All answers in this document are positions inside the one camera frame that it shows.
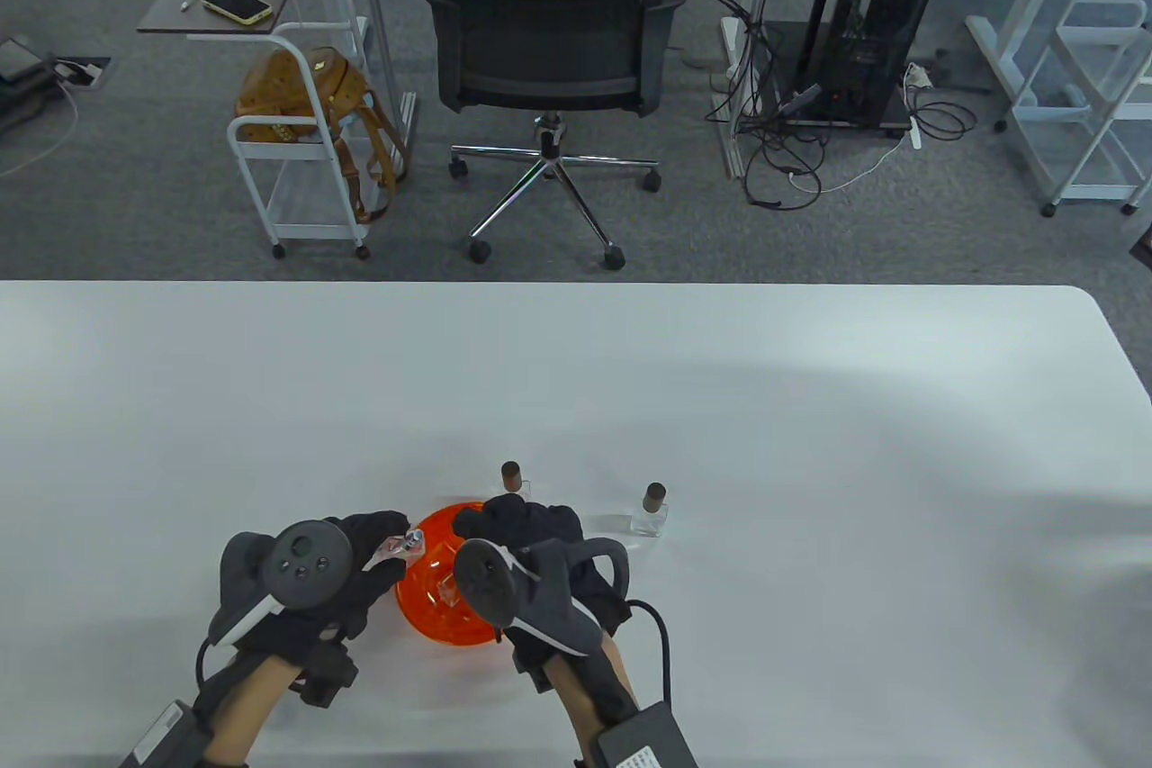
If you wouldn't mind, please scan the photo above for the person's right hand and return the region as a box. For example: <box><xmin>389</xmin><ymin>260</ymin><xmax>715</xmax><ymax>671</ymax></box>
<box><xmin>452</xmin><ymin>500</ymin><xmax>633</xmax><ymax>697</ymax></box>

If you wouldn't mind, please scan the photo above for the person's left hand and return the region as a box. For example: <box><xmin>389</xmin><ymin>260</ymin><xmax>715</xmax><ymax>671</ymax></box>
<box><xmin>209</xmin><ymin>511</ymin><xmax>410</xmax><ymax>709</ymax></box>

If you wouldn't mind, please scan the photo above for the person's right forearm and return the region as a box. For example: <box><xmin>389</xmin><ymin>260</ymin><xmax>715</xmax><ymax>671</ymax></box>
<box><xmin>540</xmin><ymin>637</ymin><xmax>644</xmax><ymax>768</ymax></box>

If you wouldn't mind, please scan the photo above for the person's left forearm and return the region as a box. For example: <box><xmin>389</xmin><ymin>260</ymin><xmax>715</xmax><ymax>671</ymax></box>
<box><xmin>193</xmin><ymin>649</ymin><xmax>302</xmax><ymax>768</ymax></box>

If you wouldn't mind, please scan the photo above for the dark grey tracking controller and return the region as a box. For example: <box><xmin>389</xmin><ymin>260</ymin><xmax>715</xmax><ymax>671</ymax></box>
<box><xmin>453</xmin><ymin>537</ymin><xmax>631</xmax><ymax>658</ymax></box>
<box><xmin>209</xmin><ymin>519</ymin><xmax>354</xmax><ymax>647</ymax></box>

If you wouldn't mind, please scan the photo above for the orange glossy bowl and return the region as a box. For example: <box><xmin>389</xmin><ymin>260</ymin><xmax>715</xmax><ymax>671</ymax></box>
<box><xmin>396</xmin><ymin>501</ymin><xmax>505</xmax><ymax>647</ymax></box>

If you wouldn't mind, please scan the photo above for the black wrist sensor box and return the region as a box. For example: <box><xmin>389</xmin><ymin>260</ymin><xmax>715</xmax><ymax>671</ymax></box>
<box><xmin>121</xmin><ymin>699</ymin><xmax>212</xmax><ymax>768</ymax></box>
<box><xmin>596</xmin><ymin>700</ymin><xmax>698</xmax><ymax>768</ymax></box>

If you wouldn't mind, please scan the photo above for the black mesh office chair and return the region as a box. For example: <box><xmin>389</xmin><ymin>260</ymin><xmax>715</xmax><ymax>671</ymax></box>
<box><xmin>415</xmin><ymin>0</ymin><xmax>689</xmax><ymax>271</ymax></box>

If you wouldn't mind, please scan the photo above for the brown leather backpack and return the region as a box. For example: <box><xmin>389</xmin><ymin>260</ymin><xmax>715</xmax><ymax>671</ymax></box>
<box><xmin>236</xmin><ymin>46</ymin><xmax>410</xmax><ymax>226</ymax></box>

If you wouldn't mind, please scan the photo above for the black computer stand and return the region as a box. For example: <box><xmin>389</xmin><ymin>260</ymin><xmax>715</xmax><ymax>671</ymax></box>
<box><xmin>745</xmin><ymin>17</ymin><xmax>912</xmax><ymax>131</ymax></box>

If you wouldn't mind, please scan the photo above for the floor socket box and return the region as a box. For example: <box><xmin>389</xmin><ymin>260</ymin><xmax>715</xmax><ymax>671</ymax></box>
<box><xmin>49</xmin><ymin>55</ymin><xmax>113</xmax><ymax>91</ymax></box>

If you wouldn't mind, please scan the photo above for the white power strip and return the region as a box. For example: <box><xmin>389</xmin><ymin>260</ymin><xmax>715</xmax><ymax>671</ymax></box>
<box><xmin>903</xmin><ymin>63</ymin><xmax>926</xmax><ymax>149</ymax></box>

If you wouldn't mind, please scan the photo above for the smartphone in yellow case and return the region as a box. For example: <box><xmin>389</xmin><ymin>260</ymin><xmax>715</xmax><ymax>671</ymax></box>
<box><xmin>200</xmin><ymin>0</ymin><xmax>274</xmax><ymax>26</ymax></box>

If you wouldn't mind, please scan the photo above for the white wheeled side table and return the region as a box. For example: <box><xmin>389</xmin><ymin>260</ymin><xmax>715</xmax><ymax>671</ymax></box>
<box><xmin>137</xmin><ymin>0</ymin><xmax>372</xmax><ymax>260</ymax></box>

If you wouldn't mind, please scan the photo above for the black computer tower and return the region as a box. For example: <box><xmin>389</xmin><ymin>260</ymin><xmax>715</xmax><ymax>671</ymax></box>
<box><xmin>823</xmin><ymin>0</ymin><xmax>948</xmax><ymax>125</ymax></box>

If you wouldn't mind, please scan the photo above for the black device on floor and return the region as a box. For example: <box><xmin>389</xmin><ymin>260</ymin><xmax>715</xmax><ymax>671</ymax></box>
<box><xmin>0</xmin><ymin>37</ymin><xmax>55</xmax><ymax>130</ymax></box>

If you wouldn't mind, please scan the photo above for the white metal rack cart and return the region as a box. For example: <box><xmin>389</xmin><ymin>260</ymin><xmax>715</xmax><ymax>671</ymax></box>
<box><xmin>1006</xmin><ymin>0</ymin><xmax>1152</xmax><ymax>218</ymax></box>

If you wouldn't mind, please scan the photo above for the black glove cable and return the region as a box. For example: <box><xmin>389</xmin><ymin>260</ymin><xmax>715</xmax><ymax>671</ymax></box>
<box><xmin>195</xmin><ymin>637</ymin><xmax>235</xmax><ymax>706</ymax></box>
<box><xmin>625</xmin><ymin>599</ymin><xmax>671</xmax><ymax>706</ymax></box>

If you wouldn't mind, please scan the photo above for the black cable bundle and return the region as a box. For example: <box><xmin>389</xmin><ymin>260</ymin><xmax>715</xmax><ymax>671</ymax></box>
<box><xmin>688</xmin><ymin>0</ymin><xmax>979</xmax><ymax>211</ymax></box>

